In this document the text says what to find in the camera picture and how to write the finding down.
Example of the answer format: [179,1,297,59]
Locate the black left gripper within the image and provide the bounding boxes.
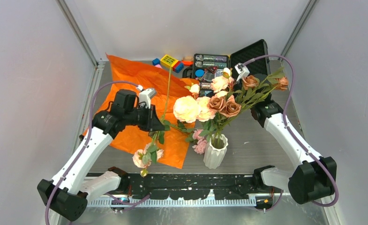
[124,104,164,132]

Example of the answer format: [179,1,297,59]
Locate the orange yellow wrapping paper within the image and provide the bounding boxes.
[83,53,200,170]

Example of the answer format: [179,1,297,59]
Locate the small pink rose stem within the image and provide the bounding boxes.
[133,62,172,177]

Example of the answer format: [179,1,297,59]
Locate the peach rose flower stem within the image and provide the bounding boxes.
[208,68,241,149]

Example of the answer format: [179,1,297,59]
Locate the brown rose flower stem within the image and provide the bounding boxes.
[207,67,290,137]

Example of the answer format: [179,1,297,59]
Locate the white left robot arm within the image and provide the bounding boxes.
[37,88,165,222]

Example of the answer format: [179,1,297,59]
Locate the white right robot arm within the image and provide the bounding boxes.
[251,95,338,207]

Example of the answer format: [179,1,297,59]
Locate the white ribbed vase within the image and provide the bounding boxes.
[203,134,228,169]

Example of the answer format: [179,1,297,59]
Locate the pink carnation flower stem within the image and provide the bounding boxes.
[163,120,207,154]

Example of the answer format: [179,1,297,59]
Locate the blue toy block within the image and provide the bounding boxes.
[152,58,160,66]

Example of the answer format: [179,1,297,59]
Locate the yellow toy block house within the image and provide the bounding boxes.
[160,54,184,73]

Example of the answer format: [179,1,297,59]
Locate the blue round poker chip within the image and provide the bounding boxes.
[195,69,204,78]

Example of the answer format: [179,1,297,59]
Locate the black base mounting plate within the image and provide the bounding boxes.
[108,173,281,200]

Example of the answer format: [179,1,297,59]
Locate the orange toy piece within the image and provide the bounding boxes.
[181,56,194,67]

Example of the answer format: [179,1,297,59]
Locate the black open poker case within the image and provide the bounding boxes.
[182,39,268,97]

